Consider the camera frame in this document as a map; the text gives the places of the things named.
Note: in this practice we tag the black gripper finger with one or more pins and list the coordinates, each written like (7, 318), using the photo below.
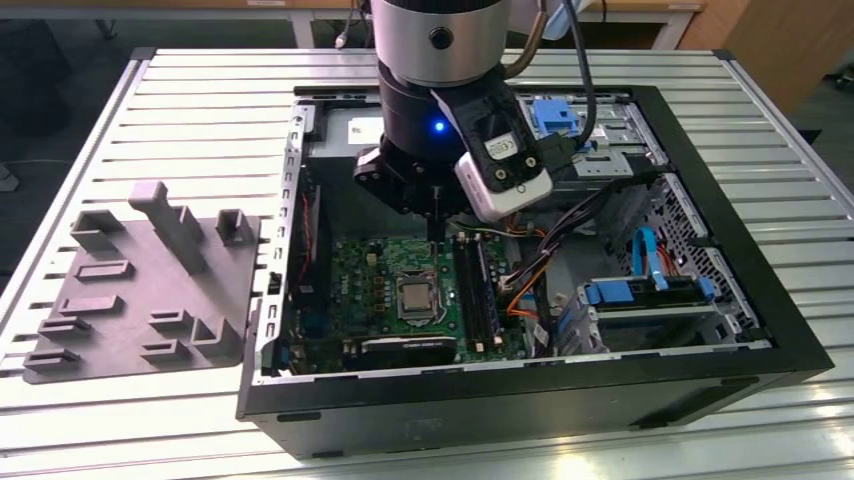
(450, 195)
(388, 180)

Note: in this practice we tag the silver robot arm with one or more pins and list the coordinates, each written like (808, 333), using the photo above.
(428, 50)

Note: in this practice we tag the black RAM slot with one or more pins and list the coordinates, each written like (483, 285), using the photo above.
(480, 347)

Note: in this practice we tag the grey power supply unit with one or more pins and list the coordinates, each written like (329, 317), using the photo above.
(334, 190)

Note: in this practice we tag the green motherboard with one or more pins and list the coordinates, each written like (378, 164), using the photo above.
(354, 280)

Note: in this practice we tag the silver CPU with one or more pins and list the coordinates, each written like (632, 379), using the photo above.
(417, 299)

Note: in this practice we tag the blue drive carrier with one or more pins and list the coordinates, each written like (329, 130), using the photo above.
(555, 117)

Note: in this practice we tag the CPU socket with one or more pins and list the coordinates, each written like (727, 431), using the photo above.
(417, 318)

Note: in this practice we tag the metal drive cage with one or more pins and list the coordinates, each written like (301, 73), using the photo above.
(615, 165)

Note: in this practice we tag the hard disk in blue carrier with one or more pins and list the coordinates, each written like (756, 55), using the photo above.
(611, 292)

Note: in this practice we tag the black graphics card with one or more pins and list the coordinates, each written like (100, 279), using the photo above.
(408, 352)

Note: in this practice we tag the metal disk bay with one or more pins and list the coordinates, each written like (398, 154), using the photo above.
(661, 311)

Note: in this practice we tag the wooden top desk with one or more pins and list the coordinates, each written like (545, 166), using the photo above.
(635, 7)

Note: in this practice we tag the grey parts rack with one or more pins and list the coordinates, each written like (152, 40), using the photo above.
(154, 300)

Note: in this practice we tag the black PC case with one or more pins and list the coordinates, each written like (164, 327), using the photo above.
(468, 415)

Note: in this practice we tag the wooden cabinet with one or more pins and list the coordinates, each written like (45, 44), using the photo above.
(788, 50)

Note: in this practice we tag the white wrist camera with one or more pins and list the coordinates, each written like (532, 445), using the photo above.
(508, 202)

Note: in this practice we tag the black camera bracket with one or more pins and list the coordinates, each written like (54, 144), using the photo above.
(481, 115)

